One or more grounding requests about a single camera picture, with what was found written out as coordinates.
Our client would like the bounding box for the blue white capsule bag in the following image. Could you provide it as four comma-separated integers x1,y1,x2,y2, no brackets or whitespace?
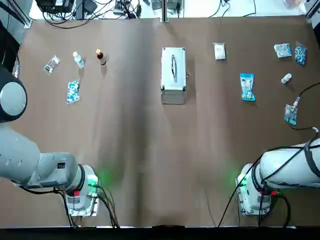
66,79,81,105
293,41,308,67

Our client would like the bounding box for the teal clear bandage packet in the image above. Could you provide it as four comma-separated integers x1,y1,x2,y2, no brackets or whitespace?
283,103,299,126

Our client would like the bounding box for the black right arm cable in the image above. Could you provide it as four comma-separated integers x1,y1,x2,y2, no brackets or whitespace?
289,83,320,131

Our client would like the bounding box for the blue cotton swab packet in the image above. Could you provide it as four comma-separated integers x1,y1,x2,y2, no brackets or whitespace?
239,72,257,102

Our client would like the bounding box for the aluminium frame profile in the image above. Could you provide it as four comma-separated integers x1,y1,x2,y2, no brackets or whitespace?
303,0,320,25
0,0,33,29

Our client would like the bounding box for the silver aluminium medical case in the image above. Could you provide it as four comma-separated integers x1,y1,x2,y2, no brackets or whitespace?
160,46,190,105

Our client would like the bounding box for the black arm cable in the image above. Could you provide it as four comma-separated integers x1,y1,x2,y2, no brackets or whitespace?
96,183,121,229
289,83,320,131

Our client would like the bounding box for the black usb hub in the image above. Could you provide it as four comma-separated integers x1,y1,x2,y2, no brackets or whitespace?
113,0,131,15

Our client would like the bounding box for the brown bottle orange cap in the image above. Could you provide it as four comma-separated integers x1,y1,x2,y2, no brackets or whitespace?
95,48,107,66

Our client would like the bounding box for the black network box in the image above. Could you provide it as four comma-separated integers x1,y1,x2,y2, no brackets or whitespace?
34,0,76,13

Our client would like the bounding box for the aluminium post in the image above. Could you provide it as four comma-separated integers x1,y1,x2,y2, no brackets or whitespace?
162,0,169,23

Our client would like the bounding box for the small white pill bottle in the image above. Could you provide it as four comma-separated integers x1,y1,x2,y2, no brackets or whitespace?
280,73,293,85

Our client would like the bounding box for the white blue surgical packet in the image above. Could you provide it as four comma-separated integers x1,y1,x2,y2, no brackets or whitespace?
273,42,293,60

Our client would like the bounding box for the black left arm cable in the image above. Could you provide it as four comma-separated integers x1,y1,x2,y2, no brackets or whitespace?
96,183,121,229

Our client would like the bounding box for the clear blister vial pack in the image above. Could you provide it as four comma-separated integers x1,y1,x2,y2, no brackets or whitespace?
43,55,61,75

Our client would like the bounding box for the clear bottle white cap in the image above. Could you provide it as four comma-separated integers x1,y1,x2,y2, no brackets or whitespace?
72,51,85,69

